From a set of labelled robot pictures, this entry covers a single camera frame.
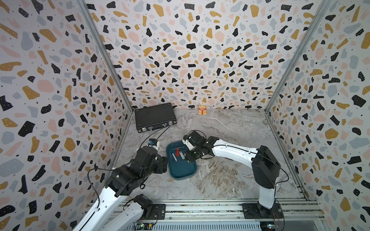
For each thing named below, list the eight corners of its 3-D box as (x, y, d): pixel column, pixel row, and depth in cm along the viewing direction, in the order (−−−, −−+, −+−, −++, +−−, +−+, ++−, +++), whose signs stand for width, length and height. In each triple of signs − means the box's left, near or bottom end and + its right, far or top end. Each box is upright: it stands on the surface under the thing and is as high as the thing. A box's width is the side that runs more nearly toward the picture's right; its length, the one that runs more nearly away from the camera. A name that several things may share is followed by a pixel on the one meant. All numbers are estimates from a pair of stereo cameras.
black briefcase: (139, 135, 107) (137, 130, 102) (136, 113, 122) (134, 107, 117) (178, 125, 114) (177, 119, 109) (170, 105, 129) (169, 99, 124)
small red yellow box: (198, 114, 122) (198, 112, 121) (198, 106, 128) (198, 105, 127) (206, 114, 122) (207, 112, 121) (206, 106, 128) (206, 105, 127)
